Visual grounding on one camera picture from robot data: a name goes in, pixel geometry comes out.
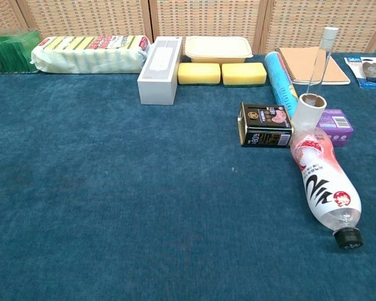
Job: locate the clear test tube white cap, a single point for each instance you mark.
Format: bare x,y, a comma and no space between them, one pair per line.
329,35

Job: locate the white cardboard tube holder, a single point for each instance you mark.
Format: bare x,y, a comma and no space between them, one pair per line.
307,114

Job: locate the yellow sponge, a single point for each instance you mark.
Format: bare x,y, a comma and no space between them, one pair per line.
243,73
199,73

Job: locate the white power strip box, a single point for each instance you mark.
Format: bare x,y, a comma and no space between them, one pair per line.
158,78

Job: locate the black tin can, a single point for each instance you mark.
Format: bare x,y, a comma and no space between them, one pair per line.
266,125

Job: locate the blue table mat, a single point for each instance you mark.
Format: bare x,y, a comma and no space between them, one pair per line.
112,188

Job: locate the beige lidded food container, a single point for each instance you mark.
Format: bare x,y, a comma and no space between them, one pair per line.
217,48

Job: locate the blue cling film roll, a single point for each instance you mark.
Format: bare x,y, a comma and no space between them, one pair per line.
279,81

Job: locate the woven folding screen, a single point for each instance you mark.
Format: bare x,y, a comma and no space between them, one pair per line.
206,19

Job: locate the packaged yellow sponge multipack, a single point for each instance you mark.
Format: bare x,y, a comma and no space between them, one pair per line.
87,56

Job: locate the plastic drink bottle pink label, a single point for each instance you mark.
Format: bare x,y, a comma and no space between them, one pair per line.
322,182

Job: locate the brown spiral notebook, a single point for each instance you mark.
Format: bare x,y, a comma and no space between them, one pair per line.
300,64

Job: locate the small purple box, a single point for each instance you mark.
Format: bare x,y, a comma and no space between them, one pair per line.
338,125

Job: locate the correction tape blister pack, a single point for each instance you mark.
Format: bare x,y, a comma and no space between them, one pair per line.
373,70

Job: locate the green scouring pad pack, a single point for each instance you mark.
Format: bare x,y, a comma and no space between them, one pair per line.
9,53

